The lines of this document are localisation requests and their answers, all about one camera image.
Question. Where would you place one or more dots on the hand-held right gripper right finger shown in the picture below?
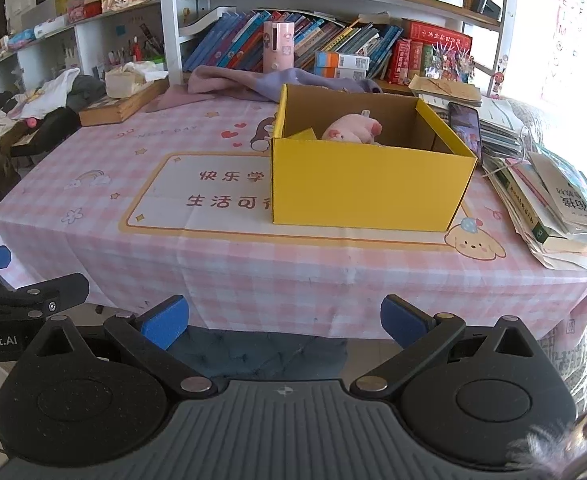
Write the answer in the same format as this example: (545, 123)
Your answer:
(403, 320)

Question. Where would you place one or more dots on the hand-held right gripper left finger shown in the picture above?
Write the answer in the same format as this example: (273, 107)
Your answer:
(166, 322)

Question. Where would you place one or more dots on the yellow cardboard box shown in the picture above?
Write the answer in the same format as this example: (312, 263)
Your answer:
(373, 185)

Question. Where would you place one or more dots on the pink pig plush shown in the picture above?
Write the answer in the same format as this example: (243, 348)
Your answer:
(351, 127)

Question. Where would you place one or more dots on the pink checked tablecloth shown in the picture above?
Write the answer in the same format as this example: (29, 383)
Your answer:
(98, 260)

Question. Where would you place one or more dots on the blue chair cushion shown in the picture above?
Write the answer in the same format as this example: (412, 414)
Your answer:
(263, 352)

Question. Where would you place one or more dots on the white garment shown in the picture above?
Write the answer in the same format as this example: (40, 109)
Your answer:
(48, 92)

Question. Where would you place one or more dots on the stack of books and papers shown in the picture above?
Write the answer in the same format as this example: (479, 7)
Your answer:
(548, 200)

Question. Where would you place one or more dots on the dark garment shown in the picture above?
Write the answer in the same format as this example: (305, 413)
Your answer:
(85, 91)

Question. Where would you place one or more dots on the wooden tissue box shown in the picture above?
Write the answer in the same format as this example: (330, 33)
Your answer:
(118, 110)

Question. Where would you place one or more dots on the smartphone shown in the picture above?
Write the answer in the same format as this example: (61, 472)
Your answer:
(466, 130)

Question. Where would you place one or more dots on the cream tissue pack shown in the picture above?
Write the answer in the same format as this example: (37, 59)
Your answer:
(126, 82)

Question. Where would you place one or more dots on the brown envelope stack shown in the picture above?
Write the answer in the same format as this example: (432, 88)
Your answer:
(446, 90)

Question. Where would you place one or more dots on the white side shelf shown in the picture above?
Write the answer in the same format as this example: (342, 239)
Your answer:
(85, 42)

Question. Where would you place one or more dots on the pink cloth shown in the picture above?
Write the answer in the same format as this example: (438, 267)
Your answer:
(208, 80)

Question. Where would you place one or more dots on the purple cloth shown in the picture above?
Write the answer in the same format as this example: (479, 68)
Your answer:
(313, 82)

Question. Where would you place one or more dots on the orange blue small box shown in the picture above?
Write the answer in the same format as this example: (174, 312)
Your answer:
(341, 73)
(341, 60)

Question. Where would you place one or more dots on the cartoon figure sticker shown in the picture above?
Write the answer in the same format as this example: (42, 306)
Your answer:
(498, 82)

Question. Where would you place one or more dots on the red upright book set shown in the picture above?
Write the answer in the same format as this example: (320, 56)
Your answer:
(403, 62)

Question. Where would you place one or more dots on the red thick dictionary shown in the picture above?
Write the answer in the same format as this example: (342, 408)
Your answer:
(436, 34)

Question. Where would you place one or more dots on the row of colourful books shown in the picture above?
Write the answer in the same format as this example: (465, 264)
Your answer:
(233, 42)

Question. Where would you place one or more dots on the pink phone box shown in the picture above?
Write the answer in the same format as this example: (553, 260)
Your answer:
(278, 47)

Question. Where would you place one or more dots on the small black holder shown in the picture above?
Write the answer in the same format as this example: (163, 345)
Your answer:
(487, 2)

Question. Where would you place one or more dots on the white bookshelf frame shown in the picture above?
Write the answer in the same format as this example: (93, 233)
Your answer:
(168, 35)

